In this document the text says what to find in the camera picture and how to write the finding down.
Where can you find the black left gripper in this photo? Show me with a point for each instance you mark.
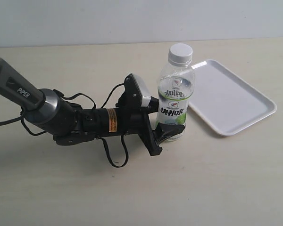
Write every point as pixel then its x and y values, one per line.
pixel 136 121

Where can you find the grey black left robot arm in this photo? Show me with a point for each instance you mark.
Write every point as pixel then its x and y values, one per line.
pixel 70 124

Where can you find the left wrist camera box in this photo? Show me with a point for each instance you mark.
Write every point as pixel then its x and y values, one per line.
pixel 136 92

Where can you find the white plastic tray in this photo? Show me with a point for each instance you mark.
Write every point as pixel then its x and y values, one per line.
pixel 225 102

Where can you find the clear plastic water bottle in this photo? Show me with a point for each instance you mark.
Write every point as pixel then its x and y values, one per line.
pixel 175 87

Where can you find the white bottle cap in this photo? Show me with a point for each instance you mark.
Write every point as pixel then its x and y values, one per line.
pixel 180 53

